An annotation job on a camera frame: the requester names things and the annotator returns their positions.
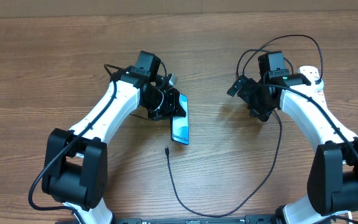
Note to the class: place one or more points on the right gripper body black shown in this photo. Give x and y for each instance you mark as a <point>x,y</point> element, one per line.
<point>254,97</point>

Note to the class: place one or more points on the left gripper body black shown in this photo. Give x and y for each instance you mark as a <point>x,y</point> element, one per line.
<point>161,104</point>

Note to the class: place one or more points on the blue Galaxy smartphone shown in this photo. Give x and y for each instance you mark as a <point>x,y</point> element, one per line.
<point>180,125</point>

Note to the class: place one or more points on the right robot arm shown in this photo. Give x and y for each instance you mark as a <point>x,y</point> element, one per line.
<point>332,186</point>

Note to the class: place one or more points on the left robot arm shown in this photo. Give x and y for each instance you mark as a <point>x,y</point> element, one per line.
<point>76,165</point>

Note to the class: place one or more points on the white charger plug adapter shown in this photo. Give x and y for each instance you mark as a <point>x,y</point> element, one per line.
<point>317,84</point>

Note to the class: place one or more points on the white power strip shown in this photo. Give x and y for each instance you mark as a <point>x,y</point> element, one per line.
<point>312,74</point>

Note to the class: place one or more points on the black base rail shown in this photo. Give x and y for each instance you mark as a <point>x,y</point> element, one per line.
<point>194,221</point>

